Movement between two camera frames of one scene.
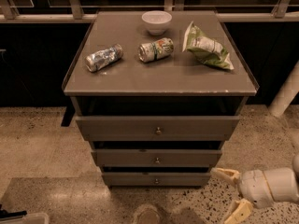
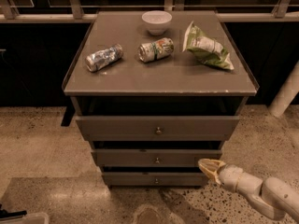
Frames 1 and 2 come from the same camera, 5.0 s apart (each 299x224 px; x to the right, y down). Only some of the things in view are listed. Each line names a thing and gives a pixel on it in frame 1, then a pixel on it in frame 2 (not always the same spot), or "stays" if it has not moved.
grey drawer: (157, 158) stays
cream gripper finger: (240, 212) to (210, 173)
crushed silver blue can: (95, 60) stays
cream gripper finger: (231, 175) to (213, 162)
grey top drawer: (157, 128) stays
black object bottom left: (4, 214) stays
